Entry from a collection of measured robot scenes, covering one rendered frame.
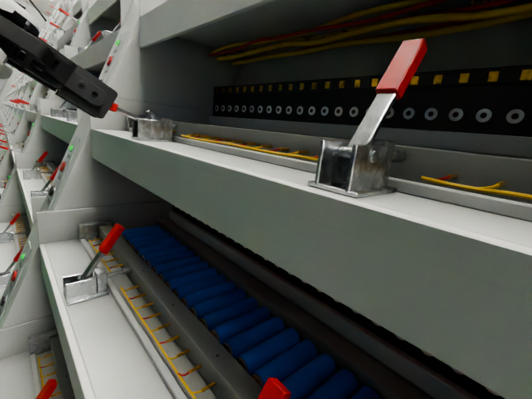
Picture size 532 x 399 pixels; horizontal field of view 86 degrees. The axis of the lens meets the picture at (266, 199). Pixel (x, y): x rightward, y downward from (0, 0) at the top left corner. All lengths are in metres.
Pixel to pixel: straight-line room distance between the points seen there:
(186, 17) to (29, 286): 0.45
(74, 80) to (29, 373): 0.43
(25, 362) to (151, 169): 0.41
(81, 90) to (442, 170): 0.30
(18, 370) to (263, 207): 0.51
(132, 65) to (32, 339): 0.46
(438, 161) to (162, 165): 0.21
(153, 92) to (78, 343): 0.39
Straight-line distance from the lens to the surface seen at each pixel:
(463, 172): 0.19
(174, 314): 0.31
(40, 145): 1.23
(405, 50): 0.19
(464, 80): 0.31
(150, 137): 0.36
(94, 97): 0.33
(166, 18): 0.47
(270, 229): 0.16
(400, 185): 0.17
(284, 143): 0.25
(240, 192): 0.17
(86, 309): 0.38
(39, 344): 0.62
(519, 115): 0.30
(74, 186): 0.54
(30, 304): 0.60
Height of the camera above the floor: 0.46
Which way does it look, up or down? 2 degrees up
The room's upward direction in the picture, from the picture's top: 22 degrees clockwise
